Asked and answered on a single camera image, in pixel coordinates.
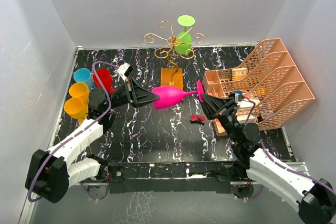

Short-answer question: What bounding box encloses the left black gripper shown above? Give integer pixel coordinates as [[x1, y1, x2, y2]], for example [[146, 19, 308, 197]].
[[105, 78, 161, 111]]

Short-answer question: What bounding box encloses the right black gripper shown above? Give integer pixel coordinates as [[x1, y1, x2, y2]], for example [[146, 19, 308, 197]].
[[197, 94, 238, 142]]

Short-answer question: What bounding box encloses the pink wine glass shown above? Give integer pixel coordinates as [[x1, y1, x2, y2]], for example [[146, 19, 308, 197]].
[[152, 81, 204, 110]]

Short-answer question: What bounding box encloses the red wine glass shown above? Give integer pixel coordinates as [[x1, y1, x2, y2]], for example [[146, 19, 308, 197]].
[[93, 68, 116, 93]]

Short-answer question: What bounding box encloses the yellow-base amber wine glass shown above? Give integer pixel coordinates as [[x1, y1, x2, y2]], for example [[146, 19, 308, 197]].
[[69, 82, 90, 103]]

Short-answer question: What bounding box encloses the blue wine glass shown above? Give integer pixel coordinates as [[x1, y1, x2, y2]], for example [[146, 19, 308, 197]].
[[73, 68, 94, 90]]

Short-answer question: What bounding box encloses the yellow-base orange wine glass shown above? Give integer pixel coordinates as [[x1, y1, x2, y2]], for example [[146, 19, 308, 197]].
[[64, 98, 88, 125]]

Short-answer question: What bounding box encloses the green wine glass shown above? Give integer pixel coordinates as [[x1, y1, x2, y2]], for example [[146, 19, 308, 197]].
[[175, 15, 195, 55]]

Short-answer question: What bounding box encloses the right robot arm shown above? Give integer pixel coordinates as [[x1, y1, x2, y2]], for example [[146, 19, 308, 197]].
[[198, 93, 335, 223]]

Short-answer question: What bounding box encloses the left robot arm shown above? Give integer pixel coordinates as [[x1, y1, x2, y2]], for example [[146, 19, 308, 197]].
[[25, 78, 160, 203]]

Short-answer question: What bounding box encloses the pink file rack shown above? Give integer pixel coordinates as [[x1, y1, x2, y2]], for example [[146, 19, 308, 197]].
[[232, 38, 315, 130]]

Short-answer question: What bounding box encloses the red bow hair clip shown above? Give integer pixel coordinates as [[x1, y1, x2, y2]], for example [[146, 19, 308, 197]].
[[190, 114, 206, 124]]

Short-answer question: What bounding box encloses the pink desk organizer tray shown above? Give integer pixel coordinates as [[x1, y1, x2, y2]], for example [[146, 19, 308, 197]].
[[203, 69, 249, 136]]

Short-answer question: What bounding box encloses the white staples box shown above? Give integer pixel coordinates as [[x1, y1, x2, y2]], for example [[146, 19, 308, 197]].
[[238, 98, 275, 120]]

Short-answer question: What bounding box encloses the orange card box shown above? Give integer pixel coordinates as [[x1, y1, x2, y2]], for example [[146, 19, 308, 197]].
[[232, 68, 248, 81]]

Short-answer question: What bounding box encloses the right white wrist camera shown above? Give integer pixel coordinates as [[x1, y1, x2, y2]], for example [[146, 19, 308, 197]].
[[228, 90, 247, 103]]

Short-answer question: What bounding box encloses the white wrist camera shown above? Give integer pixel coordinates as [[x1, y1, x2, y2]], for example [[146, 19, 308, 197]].
[[228, 90, 247, 103], [117, 63, 133, 82]]

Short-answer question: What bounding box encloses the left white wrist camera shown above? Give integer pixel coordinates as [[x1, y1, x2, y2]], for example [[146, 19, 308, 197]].
[[117, 63, 133, 82]]

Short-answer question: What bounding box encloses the gold wire wine glass rack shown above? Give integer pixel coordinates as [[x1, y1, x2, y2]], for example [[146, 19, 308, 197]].
[[143, 20, 205, 90]]

